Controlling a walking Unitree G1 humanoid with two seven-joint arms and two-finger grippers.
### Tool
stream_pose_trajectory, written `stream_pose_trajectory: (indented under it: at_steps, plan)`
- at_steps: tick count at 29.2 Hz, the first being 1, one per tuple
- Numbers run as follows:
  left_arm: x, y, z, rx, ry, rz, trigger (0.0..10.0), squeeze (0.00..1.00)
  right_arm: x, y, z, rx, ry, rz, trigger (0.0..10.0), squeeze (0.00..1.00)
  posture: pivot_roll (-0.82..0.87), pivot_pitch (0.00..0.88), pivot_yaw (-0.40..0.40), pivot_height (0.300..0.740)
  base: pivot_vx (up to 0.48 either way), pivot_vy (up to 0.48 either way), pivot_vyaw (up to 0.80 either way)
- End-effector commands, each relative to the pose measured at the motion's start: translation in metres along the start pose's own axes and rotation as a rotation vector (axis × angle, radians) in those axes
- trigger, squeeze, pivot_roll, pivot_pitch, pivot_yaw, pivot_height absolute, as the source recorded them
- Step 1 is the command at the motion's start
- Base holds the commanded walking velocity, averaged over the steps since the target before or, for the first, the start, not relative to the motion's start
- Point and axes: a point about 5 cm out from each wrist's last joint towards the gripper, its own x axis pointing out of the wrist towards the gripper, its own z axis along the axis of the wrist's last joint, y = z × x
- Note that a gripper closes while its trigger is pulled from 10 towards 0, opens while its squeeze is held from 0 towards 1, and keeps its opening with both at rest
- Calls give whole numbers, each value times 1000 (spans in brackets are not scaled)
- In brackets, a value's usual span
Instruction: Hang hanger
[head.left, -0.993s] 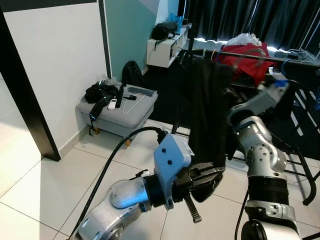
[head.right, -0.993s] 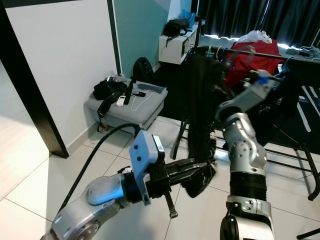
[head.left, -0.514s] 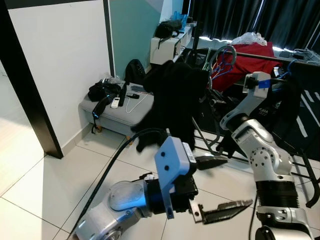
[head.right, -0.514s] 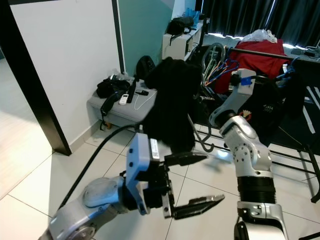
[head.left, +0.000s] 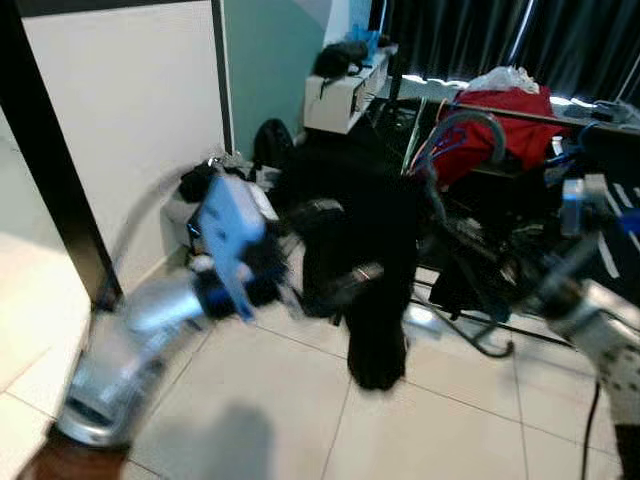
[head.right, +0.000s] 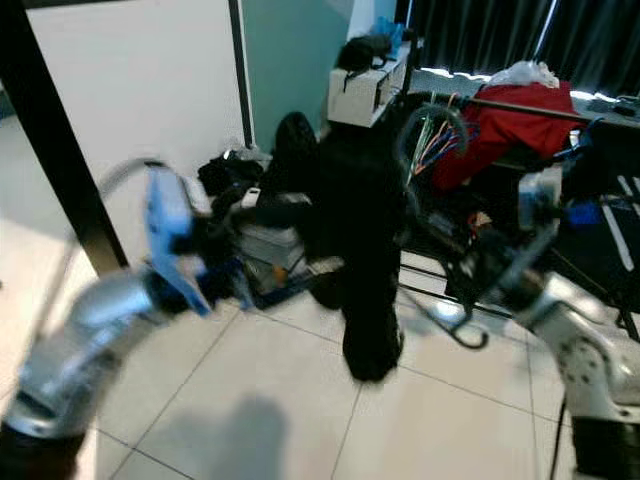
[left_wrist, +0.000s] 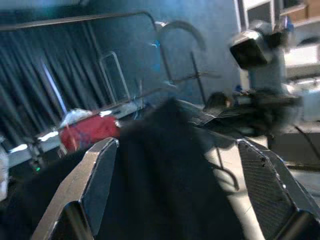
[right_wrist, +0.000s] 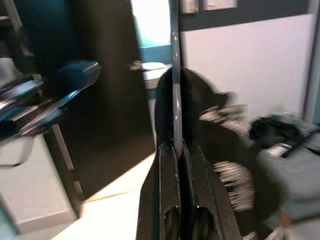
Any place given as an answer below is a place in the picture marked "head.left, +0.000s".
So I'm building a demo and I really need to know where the white plastic bag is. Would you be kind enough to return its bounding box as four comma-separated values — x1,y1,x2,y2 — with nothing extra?
465,65,543,96

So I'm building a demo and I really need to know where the blue bag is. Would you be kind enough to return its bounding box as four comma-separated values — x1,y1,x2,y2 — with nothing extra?
350,25,386,56

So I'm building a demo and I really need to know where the dark grey crumpled garment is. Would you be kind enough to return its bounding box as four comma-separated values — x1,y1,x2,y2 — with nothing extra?
178,155,256,201

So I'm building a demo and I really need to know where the white open shelf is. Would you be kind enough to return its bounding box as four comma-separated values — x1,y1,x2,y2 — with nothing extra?
303,45,401,136

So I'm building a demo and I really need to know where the black backpack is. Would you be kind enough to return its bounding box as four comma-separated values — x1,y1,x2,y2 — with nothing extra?
252,118,296,176

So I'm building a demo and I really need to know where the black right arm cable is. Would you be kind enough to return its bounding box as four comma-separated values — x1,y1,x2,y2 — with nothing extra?
585,385,601,480

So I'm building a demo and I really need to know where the red cloth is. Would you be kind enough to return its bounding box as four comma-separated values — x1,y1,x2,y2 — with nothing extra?
432,85,556,191

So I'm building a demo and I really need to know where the green wire hanger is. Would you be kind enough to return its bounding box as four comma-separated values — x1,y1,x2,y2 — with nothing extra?
403,97,431,176

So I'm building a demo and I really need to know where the black metal clothes rack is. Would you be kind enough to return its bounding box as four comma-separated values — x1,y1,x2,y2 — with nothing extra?
375,75,640,351

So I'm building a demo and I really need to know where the black door frame post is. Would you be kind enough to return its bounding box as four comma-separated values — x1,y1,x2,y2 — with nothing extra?
0,0,123,306

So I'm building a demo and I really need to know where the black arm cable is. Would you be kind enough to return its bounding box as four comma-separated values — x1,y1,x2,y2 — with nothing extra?
105,165,216,301
585,385,601,480

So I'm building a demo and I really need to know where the black curtain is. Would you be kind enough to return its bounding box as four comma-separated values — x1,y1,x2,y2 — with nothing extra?
385,0,640,106

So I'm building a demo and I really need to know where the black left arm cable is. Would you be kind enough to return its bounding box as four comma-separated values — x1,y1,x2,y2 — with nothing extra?
105,165,216,301

